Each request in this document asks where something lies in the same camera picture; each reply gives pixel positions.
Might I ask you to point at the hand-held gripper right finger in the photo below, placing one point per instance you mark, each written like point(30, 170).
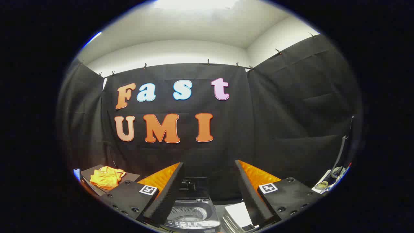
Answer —
point(250, 194)

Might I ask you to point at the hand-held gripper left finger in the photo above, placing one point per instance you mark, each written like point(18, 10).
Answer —
point(168, 194)

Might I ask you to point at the grey washing machine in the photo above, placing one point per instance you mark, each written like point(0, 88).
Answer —
point(207, 210)

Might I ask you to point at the orange polo shirt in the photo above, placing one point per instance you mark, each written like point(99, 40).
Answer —
point(105, 178)

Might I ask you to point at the white box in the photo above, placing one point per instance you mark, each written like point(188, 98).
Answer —
point(237, 213)

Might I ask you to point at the white sheet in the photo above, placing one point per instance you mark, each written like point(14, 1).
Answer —
point(324, 179)

